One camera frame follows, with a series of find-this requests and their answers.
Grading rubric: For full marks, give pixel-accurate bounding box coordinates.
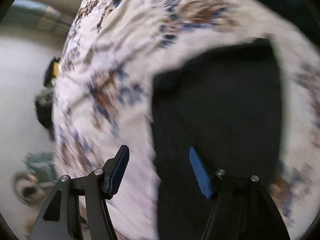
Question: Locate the black striped sweater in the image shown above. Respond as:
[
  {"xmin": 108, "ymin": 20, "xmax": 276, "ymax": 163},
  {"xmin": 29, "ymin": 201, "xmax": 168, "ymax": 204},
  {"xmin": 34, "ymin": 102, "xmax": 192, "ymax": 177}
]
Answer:
[{"xmin": 151, "ymin": 38, "xmax": 282, "ymax": 239}]

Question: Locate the teal storage rack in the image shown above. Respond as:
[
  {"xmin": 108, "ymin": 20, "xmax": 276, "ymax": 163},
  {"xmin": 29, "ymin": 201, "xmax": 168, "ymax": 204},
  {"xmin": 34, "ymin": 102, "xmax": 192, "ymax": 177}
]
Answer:
[{"xmin": 25, "ymin": 152, "xmax": 58, "ymax": 184}]

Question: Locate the yellow box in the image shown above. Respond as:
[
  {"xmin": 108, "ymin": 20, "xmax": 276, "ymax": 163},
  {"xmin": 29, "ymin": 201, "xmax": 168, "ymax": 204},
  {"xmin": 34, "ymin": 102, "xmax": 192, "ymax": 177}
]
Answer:
[{"xmin": 52, "ymin": 62, "xmax": 59, "ymax": 78}]

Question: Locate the floral bed blanket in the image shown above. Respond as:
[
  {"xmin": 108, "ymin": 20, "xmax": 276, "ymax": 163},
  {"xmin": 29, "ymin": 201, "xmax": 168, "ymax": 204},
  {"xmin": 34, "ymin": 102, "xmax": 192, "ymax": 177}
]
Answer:
[{"xmin": 53, "ymin": 0, "xmax": 319, "ymax": 239}]

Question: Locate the left grey curtain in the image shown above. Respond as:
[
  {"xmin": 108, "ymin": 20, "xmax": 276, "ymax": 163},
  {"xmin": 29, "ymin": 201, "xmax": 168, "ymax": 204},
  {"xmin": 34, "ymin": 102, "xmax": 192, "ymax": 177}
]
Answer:
[{"xmin": 1, "ymin": 0, "xmax": 73, "ymax": 37}]

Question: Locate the teal plush blanket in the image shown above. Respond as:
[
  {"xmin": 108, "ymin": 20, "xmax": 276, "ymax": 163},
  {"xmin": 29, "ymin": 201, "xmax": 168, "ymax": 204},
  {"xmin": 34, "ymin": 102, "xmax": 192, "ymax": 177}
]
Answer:
[{"xmin": 257, "ymin": 0, "xmax": 319, "ymax": 46}]

